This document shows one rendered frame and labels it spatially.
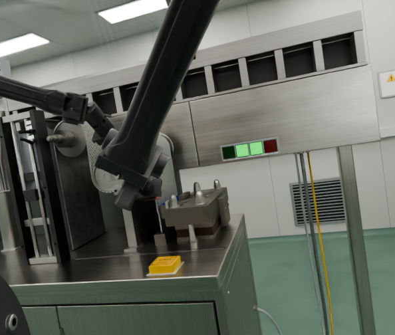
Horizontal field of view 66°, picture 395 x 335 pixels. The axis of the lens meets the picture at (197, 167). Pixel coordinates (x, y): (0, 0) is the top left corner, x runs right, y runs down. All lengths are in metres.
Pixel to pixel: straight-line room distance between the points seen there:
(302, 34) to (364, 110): 0.39
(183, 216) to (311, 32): 0.89
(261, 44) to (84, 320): 1.20
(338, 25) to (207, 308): 1.14
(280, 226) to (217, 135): 2.58
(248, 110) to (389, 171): 2.72
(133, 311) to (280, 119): 0.91
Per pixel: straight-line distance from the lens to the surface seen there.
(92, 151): 1.24
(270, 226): 3.81
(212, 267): 0.85
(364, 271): 1.66
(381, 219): 3.94
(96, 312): 1.02
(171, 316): 0.92
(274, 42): 1.39
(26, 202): 1.25
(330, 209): 3.79
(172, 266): 0.85
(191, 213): 1.03
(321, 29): 1.41
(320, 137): 1.34
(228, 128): 1.35
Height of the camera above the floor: 1.21
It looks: 3 degrees down
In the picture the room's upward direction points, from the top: 9 degrees counter-clockwise
